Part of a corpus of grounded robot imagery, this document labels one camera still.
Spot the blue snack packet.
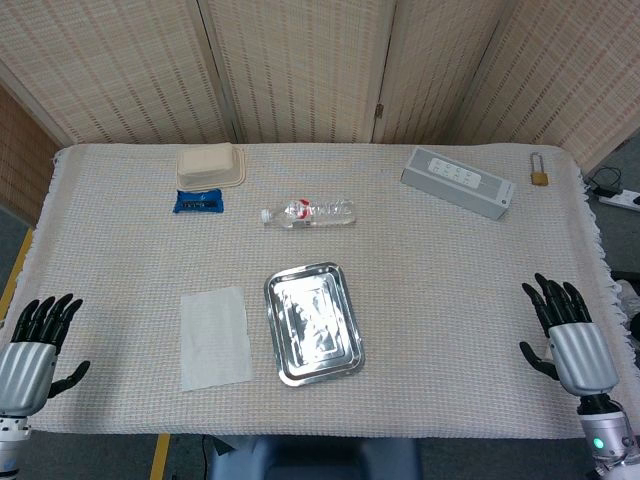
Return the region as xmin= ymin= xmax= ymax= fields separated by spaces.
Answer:
xmin=172 ymin=188 xmax=225 ymax=215

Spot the woven folding screen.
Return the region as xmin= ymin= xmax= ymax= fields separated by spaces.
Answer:
xmin=0 ymin=0 xmax=640 ymax=211

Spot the brass padlock long shackle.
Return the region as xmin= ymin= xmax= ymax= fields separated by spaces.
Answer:
xmin=529 ymin=151 xmax=550 ymax=187

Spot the black power cable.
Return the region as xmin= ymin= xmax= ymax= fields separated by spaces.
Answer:
xmin=583 ymin=165 xmax=624 ymax=194

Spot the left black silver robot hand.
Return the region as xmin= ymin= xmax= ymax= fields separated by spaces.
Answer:
xmin=0 ymin=293 xmax=92 ymax=417

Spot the cream woven tablecloth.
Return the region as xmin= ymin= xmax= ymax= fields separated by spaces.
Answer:
xmin=0 ymin=142 xmax=632 ymax=441

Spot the grey white long carton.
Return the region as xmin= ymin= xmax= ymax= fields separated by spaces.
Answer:
xmin=400 ymin=146 xmax=517 ymax=221

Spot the silver metal tray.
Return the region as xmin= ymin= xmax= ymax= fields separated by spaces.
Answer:
xmin=263 ymin=261 xmax=366 ymax=388

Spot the white power strip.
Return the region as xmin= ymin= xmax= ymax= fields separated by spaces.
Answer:
xmin=589 ymin=185 xmax=640 ymax=211

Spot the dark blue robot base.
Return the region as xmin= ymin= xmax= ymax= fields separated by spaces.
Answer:
xmin=207 ymin=433 xmax=424 ymax=480

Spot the white cloth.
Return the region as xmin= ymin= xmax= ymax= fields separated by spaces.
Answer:
xmin=179 ymin=285 xmax=255 ymax=392

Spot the clear plastic water bottle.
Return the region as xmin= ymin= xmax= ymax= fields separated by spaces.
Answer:
xmin=259 ymin=197 xmax=357 ymax=230

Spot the beige lidded food container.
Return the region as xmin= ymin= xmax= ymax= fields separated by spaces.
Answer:
xmin=175 ymin=142 xmax=248 ymax=190

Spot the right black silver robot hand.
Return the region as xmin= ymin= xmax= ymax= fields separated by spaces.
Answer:
xmin=518 ymin=272 xmax=620 ymax=400

